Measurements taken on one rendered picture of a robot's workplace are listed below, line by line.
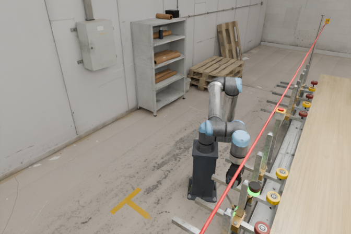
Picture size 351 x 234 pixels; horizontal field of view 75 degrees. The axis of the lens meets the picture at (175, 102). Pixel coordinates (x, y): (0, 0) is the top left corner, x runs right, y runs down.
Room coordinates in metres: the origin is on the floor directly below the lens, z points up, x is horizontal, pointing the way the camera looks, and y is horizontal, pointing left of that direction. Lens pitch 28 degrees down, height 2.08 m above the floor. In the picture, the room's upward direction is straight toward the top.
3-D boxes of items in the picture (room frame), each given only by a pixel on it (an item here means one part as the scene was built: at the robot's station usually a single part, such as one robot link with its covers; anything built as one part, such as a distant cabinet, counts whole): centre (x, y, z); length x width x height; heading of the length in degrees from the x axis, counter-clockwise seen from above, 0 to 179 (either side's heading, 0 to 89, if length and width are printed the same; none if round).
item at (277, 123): (1.53, -0.81, 0.93); 0.05 x 0.05 x 0.45; 56
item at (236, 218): (0.88, -0.37, 0.85); 0.14 x 0.06 x 0.05; 146
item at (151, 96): (3.93, 0.25, 0.78); 0.90 x 0.45 x 1.55; 142
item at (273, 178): (1.31, -0.59, 0.82); 0.44 x 0.03 x 0.04; 56
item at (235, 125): (1.10, -0.35, 1.32); 0.12 x 0.12 x 0.09; 81
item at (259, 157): (1.10, -0.52, 0.92); 0.04 x 0.04 x 0.48; 56
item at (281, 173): (1.20, -0.75, 0.85); 0.08 x 0.08 x 0.11
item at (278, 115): (1.53, -0.81, 1.18); 0.07 x 0.07 x 0.08; 56
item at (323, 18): (3.21, -1.99, 1.20); 0.15 x 0.12 x 1.00; 146
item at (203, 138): (1.85, -0.31, 0.79); 0.17 x 0.15 x 0.18; 81
